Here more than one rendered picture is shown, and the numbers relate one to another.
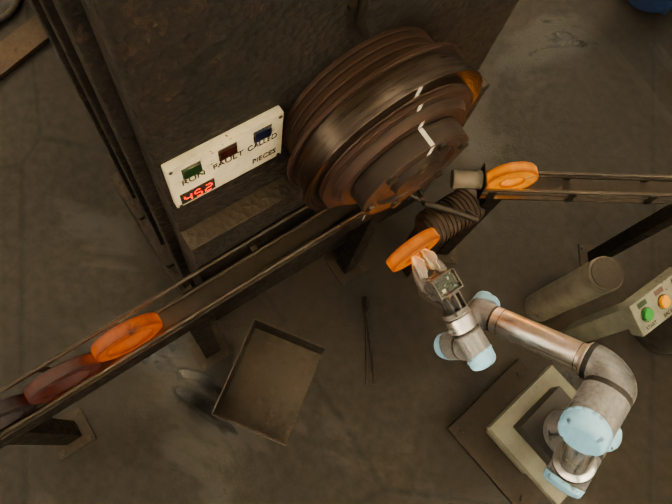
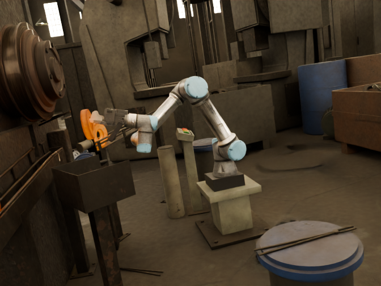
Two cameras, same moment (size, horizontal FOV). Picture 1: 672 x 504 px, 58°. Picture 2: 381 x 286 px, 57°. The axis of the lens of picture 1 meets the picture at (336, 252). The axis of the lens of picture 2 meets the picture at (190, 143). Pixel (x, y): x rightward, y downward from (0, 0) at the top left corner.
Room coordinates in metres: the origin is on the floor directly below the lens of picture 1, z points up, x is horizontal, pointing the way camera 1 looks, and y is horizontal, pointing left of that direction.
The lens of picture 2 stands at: (-1.11, 0.57, 0.99)
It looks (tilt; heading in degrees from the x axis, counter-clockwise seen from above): 11 degrees down; 320
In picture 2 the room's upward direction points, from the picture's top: 9 degrees counter-clockwise
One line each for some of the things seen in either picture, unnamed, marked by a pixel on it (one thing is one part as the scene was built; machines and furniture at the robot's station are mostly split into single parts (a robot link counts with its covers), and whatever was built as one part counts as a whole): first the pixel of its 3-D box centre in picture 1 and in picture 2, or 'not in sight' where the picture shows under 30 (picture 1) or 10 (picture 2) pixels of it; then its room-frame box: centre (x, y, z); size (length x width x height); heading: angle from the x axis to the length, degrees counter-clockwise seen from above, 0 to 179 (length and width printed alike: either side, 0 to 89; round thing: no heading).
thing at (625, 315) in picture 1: (611, 320); (191, 169); (0.83, -1.00, 0.31); 0.24 x 0.16 x 0.62; 144
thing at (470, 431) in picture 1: (533, 433); (230, 209); (0.38, -0.90, 0.13); 0.40 x 0.40 x 0.26; 62
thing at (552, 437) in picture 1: (573, 431); (224, 165); (0.38, -0.90, 0.42); 0.15 x 0.15 x 0.10
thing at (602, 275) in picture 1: (568, 292); (170, 181); (0.89, -0.85, 0.26); 0.12 x 0.12 x 0.52
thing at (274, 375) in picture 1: (268, 391); (107, 249); (0.16, 0.04, 0.36); 0.26 x 0.20 x 0.72; 179
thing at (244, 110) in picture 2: not in sight; (220, 120); (1.94, -2.48, 0.39); 1.03 x 0.83 x 0.77; 69
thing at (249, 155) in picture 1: (226, 159); not in sight; (0.50, 0.28, 1.15); 0.26 x 0.02 x 0.18; 144
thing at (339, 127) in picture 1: (385, 134); (31, 73); (0.71, -0.01, 1.11); 0.47 x 0.06 x 0.47; 144
